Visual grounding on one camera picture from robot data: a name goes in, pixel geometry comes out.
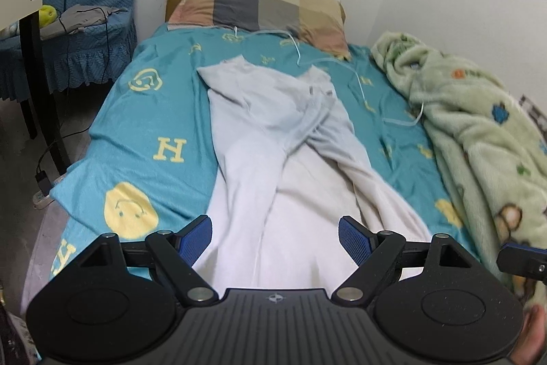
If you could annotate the yellow-green plush toy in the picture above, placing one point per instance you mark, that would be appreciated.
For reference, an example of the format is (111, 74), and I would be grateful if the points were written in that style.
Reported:
(46, 15)

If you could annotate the black white patterned cloth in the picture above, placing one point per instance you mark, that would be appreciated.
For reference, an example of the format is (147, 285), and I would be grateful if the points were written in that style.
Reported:
(534, 112)

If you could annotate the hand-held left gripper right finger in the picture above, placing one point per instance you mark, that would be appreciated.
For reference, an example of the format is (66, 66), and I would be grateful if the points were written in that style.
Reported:
(354, 239)

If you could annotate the grey mattress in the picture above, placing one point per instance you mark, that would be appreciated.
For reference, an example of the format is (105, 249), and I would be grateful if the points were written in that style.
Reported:
(42, 254)

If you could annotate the person's right hand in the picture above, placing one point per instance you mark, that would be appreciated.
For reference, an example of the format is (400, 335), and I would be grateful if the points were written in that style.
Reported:
(532, 339)

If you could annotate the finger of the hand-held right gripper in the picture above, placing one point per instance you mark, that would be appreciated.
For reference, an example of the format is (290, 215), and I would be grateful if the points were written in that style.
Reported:
(513, 260)

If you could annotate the grey cloth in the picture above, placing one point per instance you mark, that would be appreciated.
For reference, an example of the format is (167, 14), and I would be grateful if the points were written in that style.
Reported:
(81, 16)

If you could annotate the black power adapter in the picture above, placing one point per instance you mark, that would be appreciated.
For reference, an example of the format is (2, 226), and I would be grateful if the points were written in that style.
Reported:
(42, 180)

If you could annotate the white t-shirt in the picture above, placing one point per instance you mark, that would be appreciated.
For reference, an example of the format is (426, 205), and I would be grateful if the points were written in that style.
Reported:
(277, 159)

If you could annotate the green printed fleece blanket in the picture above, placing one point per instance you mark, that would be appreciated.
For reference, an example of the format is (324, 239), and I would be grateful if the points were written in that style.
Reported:
(461, 108)

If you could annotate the white power strip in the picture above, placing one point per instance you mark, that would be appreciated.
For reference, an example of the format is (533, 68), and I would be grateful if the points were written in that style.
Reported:
(40, 198)

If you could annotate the teal printed bed sheet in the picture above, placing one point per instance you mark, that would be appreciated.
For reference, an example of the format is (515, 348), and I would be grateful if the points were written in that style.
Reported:
(162, 112)

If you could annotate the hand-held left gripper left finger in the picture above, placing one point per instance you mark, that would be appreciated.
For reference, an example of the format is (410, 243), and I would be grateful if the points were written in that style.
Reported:
(196, 239)

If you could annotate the plaid pillow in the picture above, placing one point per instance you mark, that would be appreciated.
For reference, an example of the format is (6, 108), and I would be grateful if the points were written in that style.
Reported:
(256, 1)

